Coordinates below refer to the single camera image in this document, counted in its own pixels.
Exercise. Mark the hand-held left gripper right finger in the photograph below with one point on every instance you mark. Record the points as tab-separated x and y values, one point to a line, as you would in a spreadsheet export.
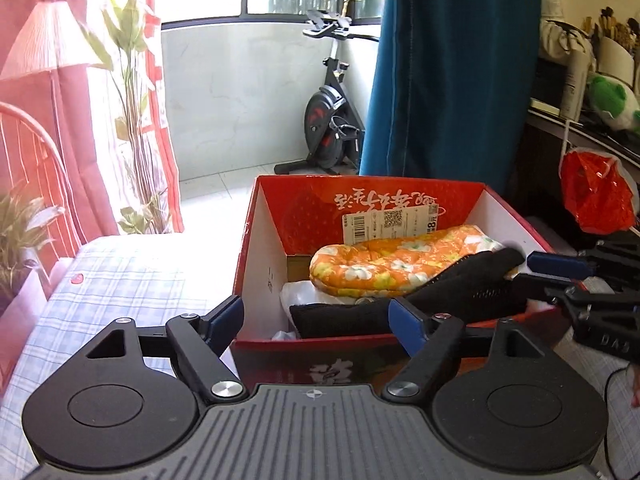
405	325

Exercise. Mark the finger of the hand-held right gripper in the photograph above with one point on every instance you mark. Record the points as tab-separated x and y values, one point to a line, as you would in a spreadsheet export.
540	287
555	264

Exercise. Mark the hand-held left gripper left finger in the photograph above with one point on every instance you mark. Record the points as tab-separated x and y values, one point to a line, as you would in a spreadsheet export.
222	320

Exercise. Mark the orange floral oven mitt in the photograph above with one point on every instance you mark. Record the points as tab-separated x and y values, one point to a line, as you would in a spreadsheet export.
390	260

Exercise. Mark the red cardboard box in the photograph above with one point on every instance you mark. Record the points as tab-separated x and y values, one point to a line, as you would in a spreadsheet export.
300	210

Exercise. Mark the person's right hand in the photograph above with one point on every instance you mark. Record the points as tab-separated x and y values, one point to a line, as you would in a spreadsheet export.
635	387

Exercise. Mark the red plastic bag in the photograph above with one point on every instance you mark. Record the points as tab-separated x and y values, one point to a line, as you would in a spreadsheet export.
595	190

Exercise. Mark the plaid bed sheet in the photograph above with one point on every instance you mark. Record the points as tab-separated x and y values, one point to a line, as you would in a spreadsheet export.
125	285

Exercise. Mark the dark desk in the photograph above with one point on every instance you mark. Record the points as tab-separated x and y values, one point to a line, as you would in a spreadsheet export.
540	160

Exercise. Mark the yellow sticky note pad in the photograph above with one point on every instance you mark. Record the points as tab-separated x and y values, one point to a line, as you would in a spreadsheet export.
544	106

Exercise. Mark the green white plush toy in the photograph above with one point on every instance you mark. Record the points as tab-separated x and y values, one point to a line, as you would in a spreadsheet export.
607	95

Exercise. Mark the white brush holder cup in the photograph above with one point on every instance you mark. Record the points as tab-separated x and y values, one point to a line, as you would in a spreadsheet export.
615	60

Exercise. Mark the cream cloth bag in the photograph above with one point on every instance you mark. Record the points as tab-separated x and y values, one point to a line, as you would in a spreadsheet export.
560	40

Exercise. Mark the black exercise bike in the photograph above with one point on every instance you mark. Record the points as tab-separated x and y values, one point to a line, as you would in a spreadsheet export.
322	115

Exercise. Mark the dark teal curtain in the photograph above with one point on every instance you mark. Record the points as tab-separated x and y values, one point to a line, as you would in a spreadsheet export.
450	60

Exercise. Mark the printed pink curtain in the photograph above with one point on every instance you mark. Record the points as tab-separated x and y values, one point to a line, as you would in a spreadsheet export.
50	135

